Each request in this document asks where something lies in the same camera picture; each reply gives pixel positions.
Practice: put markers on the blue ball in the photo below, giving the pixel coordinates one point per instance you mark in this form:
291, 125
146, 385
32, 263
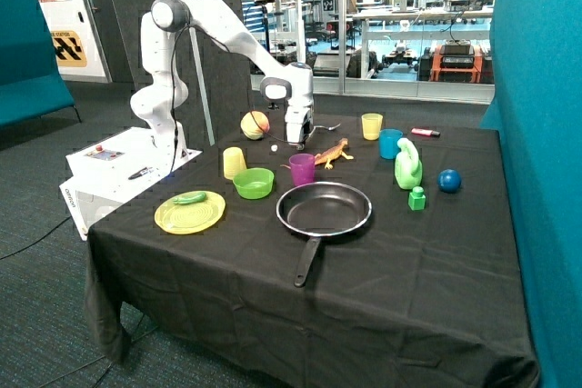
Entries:
449, 181

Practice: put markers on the metal fork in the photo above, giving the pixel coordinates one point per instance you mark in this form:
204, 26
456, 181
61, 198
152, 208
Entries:
327, 128

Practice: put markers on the blue plastic cup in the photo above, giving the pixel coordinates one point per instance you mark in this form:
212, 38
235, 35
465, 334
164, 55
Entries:
388, 143

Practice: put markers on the green toy block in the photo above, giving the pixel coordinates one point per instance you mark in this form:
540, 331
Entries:
417, 199

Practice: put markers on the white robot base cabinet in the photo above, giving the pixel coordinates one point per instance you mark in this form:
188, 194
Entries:
110, 173

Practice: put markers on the green plastic bowl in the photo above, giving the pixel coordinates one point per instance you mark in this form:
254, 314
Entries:
254, 183

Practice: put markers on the teal partition wall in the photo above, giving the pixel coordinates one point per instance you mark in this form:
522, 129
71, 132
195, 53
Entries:
536, 48

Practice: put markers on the black tablecloth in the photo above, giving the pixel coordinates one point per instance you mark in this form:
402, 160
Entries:
414, 299

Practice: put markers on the green toy detergent bottle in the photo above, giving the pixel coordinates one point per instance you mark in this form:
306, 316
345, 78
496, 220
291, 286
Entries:
408, 167

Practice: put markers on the black frying pan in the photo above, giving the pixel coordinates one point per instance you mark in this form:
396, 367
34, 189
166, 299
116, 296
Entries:
321, 212

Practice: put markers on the teal sofa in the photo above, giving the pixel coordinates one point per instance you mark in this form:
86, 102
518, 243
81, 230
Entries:
31, 85

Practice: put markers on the upside-down yellow cup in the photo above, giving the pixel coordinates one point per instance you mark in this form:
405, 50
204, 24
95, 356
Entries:
234, 162

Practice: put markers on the upright yellow cup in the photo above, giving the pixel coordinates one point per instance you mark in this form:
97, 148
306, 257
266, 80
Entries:
371, 125

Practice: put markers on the yellow plastic plate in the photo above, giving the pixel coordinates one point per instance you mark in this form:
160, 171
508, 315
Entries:
191, 218

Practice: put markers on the orange toy lizard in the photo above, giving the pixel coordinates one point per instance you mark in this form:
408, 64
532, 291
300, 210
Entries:
325, 158

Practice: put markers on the green toy cucumber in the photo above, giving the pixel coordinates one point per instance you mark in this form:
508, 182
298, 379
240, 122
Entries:
190, 198

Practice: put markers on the purple plastic cup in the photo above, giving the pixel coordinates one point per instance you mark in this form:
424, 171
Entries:
302, 167

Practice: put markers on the pink highlighter marker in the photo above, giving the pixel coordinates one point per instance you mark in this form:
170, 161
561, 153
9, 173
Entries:
425, 132

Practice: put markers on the yellow-red toy peach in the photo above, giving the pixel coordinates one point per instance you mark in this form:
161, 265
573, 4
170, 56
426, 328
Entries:
255, 125

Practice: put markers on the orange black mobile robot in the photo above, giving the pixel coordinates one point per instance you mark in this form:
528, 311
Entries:
456, 61

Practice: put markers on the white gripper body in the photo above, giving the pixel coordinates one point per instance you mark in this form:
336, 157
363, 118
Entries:
299, 124

